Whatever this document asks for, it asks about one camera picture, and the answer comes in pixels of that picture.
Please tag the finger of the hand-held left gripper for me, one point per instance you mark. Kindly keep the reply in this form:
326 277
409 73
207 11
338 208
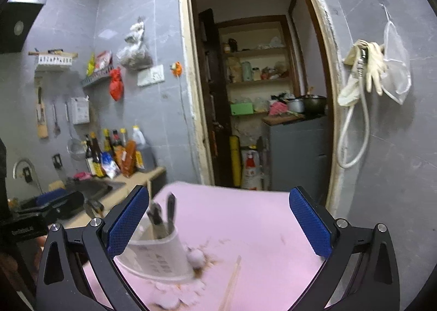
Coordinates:
47 197
70 205

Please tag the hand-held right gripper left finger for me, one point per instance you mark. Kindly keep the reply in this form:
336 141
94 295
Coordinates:
128 225

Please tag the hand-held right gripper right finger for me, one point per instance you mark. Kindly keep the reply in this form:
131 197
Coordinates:
309 225

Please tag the white plastic utensil basket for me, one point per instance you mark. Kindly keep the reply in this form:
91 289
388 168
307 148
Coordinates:
160 256

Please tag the stainless steel knife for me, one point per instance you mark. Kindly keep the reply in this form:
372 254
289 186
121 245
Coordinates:
170 210

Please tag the wooden chopstick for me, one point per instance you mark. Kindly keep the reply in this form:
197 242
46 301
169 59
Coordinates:
232 280
229 292

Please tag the person's left hand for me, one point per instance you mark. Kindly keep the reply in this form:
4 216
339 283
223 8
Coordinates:
8 263

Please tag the pink cloth on counter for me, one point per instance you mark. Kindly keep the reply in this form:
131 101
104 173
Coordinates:
83 175

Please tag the stainless steel sink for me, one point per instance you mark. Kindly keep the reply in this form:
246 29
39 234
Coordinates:
99 189

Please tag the metal faucet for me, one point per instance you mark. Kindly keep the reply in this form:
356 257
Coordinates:
20 164

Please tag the dark soy sauce bottle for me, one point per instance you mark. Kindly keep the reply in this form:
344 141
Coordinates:
108 143
97 157

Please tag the beige kitchen counter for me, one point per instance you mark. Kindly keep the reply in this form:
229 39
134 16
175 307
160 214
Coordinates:
150 174

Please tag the blue white seasoning packet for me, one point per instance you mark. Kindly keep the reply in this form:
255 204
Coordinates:
111 165

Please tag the orange brown packet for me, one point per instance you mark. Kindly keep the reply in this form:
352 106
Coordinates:
129 159

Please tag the grey cabinet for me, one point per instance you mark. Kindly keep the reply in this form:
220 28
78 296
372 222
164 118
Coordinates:
297 154

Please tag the large cooking oil jug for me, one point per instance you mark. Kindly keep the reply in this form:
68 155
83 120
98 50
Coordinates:
145 154

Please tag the hanging metal peeler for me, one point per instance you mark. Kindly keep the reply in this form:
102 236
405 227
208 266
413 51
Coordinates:
55 123

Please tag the red-capped sauce bottle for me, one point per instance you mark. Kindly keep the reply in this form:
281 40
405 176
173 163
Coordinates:
117 143

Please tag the white red rice bag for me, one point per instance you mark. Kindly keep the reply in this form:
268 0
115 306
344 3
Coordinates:
252 169

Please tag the wooden hanging board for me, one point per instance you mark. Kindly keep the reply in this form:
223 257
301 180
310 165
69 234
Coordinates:
42 116

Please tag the yellow-capped sauce bottle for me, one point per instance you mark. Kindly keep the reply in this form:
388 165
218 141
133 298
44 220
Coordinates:
123 136

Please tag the white hanging box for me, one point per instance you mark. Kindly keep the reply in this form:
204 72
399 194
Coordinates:
80 110

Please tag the yellow roll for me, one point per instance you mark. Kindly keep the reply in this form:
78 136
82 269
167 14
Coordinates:
235 160

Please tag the steel pot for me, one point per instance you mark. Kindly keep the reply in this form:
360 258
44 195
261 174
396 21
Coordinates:
295 106

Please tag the pink folded cloth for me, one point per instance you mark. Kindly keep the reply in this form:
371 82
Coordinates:
278 108

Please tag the black cooking pot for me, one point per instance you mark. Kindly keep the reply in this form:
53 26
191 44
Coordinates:
314 103

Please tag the red plastic bag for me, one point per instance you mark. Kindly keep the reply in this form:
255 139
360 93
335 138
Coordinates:
116 85

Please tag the green box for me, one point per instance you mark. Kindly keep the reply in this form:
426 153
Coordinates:
241 108

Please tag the yellow snack packet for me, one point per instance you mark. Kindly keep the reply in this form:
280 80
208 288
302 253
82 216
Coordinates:
90 65

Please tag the cream rubber glove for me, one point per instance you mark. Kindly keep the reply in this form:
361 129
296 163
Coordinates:
375 68
350 89

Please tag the red snack packet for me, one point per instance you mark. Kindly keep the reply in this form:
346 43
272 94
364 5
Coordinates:
103 60

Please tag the wooden shelf unit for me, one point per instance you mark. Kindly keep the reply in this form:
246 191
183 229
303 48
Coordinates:
259 84

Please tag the clear bag of dried goods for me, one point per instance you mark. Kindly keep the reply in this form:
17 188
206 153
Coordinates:
135 53

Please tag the pale green canister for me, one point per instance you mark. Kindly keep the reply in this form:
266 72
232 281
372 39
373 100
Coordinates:
246 72

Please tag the black range hood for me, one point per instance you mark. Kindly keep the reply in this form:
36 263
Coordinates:
17 24

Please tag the clear mesh bag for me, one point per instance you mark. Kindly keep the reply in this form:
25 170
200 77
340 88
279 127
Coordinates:
397 72

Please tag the metal wall rack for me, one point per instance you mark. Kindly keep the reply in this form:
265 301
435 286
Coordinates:
97 77

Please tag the white wall basket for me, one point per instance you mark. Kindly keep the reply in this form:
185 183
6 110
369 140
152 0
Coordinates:
54 60

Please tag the white wall socket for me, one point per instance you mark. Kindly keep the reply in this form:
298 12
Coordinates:
151 75

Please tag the wooden door frame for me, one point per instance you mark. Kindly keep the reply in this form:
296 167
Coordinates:
189 75

